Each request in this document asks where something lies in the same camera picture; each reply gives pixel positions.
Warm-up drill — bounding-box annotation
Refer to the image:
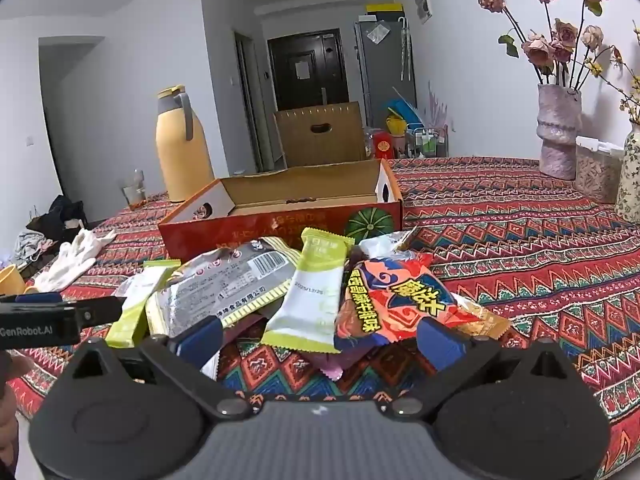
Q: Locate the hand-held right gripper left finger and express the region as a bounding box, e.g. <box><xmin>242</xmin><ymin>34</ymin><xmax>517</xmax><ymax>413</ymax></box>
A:
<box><xmin>57</xmin><ymin>316</ymin><xmax>253</xmax><ymax>423</ymax></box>

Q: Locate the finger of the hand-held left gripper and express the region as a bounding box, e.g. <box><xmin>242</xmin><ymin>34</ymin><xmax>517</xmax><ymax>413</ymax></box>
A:
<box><xmin>74</xmin><ymin>296</ymin><xmax>127</xmax><ymax>324</ymax></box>
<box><xmin>0</xmin><ymin>292</ymin><xmax>65</xmax><ymax>306</ymax></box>

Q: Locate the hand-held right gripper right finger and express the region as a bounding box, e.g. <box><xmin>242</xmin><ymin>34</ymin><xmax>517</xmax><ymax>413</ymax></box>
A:
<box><xmin>390</xmin><ymin>316</ymin><xmax>582</xmax><ymax>423</ymax></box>

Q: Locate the orange red snack packet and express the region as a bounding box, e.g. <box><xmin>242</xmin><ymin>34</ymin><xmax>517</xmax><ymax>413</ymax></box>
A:
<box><xmin>334</xmin><ymin>252</ymin><xmax>483</xmax><ymax>349</ymax></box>

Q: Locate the large silver snack packet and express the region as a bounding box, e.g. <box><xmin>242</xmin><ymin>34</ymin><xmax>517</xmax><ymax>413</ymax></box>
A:
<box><xmin>145</xmin><ymin>236</ymin><xmax>304</xmax><ymax>337</ymax></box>

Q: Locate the green white snack packet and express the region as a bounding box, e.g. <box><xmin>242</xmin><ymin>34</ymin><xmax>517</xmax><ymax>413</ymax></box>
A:
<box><xmin>260</xmin><ymin>227</ymin><xmax>356</xmax><ymax>356</ymax></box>

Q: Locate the red cardboard box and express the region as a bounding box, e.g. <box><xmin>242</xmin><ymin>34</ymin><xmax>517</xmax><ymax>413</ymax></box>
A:
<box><xmin>157</xmin><ymin>159</ymin><xmax>405</xmax><ymax>263</ymax></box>

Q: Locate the person's left hand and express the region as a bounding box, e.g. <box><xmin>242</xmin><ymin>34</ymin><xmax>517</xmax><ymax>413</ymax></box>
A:
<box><xmin>0</xmin><ymin>351</ymin><xmax>34</xmax><ymax>466</ymax></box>

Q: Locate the yellow cup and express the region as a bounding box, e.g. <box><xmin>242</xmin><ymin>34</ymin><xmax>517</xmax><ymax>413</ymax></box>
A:
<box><xmin>0</xmin><ymin>266</ymin><xmax>27</xmax><ymax>297</ymax></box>

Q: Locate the slim green snack packet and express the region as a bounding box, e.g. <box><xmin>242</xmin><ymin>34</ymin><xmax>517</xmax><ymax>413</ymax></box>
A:
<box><xmin>105</xmin><ymin>259</ymin><xmax>182</xmax><ymax>350</ymax></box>

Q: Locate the gold foil snack packet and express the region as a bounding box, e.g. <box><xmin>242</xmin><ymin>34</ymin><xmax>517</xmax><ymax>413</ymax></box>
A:
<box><xmin>450</xmin><ymin>294</ymin><xmax>514</xmax><ymax>347</ymax></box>

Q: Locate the pile of light clothes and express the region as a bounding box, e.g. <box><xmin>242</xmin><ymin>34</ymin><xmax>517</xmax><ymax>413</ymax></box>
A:
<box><xmin>12</xmin><ymin>230</ymin><xmax>54</xmax><ymax>267</ymax></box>

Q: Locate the black bag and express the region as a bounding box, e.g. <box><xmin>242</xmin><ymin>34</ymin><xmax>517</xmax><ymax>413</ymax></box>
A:
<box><xmin>27</xmin><ymin>195</ymin><xmax>89</xmax><ymax>241</ymax></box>

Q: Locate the silver foil snack packet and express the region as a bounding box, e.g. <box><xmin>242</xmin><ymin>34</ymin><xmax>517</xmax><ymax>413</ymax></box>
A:
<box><xmin>357</xmin><ymin>229</ymin><xmax>417</xmax><ymax>262</ymax></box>

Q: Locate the pink snack packet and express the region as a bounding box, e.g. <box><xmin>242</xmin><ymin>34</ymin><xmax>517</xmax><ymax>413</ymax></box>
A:
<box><xmin>299</xmin><ymin>350</ymin><xmax>351</xmax><ymax>382</ymax></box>

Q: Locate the glass cup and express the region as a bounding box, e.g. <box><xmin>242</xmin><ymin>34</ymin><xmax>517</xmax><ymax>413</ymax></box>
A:
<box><xmin>121</xmin><ymin>169</ymin><xmax>149</xmax><ymax>211</ymax></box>

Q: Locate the yellow thermos jug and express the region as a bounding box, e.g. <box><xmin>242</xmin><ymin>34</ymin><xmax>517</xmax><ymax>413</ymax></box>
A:
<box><xmin>155</xmin><ymin>85</ymin><xmax>217</xmax><ymax>204</ymax></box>

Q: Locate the metal trolley rack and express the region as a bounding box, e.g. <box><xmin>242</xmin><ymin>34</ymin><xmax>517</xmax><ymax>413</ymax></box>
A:
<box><xmin>405</xmin><ymin>125</ymin><xmax>450</xmax><ymax>159</ymax></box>

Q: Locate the clear storage jar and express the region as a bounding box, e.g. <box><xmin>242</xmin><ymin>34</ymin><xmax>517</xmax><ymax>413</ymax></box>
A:
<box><xmin>575</xmin><ymin>136</ymin><xmax>626</xmax><ymax>205</ymax></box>

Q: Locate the brown cardboard box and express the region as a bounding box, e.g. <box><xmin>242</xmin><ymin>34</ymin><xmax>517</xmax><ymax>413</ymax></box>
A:
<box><xmin>272</xmin><ymin>101</ymin><xmax>369</xmax><ymax>169</ymax></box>

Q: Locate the purple decorative grass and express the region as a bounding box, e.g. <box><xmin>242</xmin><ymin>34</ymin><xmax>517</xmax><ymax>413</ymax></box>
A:
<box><xmin>425</xmin><ymin>80</ymin><xmax>454</xmax><ymax>132</ymax></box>

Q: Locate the blue plastic object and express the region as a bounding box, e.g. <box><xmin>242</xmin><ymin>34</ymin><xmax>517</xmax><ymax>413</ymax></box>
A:
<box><xmin>385</xmin><ymin>100</ymin><xmax>424</xmax><ymax>124</ymax></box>

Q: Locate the pink textured vase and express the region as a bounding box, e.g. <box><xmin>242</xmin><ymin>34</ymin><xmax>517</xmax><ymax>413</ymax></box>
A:
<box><xmin>536</xmin><ymin>83</ymin><xmax>584</xmax><ymax>181</ymax></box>

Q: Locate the grey interior door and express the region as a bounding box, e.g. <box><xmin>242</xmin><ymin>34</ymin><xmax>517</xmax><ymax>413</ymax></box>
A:
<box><xmin>234</xmin><ymin>32</ymin><xmax>264</xmax><ymax>171</ymax></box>

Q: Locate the floral ceramic vase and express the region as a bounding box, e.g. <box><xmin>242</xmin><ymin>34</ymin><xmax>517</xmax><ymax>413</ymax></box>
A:
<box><xmin>615</xmin><ymin>122</ymin><xmax>640</xmax><ymax>225</ymax></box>

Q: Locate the dark entrance door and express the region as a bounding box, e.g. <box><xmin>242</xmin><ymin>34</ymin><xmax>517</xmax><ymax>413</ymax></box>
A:
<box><xmin>267</xmin><ymin>30</ymin><xmax>350</xmax><ymax>111</ymax></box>

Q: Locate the grey refrigerator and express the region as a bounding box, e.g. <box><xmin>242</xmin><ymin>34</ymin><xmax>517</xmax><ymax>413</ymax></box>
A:
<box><xmin>354</xmin><ymin>17</ymin><xmax>418</xmax><ymax>129</ymax></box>

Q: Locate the bunch of dried roses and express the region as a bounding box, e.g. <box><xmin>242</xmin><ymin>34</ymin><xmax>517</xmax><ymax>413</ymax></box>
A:
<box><xmin>470</xmin><ymin>0</ymin><xmax>623</xmax><ymax>92</ymax></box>

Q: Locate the yellow flower branch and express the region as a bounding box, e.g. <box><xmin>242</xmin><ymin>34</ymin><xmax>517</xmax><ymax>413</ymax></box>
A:
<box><xmin>585</xmin><ymin>25</ymin><xmax>640</xmax><ymax>126</ymax></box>

